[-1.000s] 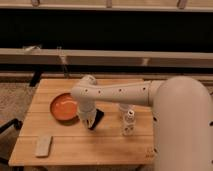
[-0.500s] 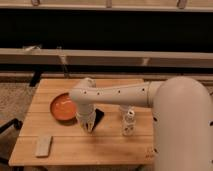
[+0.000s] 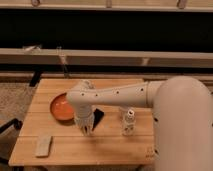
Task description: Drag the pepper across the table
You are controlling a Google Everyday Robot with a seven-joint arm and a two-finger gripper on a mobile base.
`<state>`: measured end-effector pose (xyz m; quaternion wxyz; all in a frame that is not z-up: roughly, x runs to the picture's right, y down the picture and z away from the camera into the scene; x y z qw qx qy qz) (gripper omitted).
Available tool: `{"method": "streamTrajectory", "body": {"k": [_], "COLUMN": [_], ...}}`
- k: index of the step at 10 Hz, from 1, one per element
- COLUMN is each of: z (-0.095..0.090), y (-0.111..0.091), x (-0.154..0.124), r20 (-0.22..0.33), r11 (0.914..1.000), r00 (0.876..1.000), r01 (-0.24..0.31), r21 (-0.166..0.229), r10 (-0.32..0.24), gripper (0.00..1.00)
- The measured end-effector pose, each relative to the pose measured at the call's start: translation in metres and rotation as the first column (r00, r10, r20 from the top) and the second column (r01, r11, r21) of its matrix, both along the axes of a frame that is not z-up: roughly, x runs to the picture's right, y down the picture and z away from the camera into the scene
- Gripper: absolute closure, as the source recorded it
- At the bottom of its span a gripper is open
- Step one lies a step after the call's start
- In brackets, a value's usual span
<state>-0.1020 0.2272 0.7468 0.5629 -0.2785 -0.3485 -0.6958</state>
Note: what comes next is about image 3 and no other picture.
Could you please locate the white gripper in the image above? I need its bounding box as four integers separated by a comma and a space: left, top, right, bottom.
74, 114, 95, 136

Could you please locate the clear pepper shaker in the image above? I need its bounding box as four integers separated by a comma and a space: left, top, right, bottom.
122, 109, 135, 136

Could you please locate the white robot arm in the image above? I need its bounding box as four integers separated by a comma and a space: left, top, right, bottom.
66, 76, 213, 171

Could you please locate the black phone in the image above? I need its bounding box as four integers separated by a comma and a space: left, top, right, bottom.
93, 108, 104, 129

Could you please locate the orange bowl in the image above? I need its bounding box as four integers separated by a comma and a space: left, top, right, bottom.
50, 93, 74, 121

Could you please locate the black chair base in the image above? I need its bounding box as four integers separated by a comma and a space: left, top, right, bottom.
0, 118, 23, 165

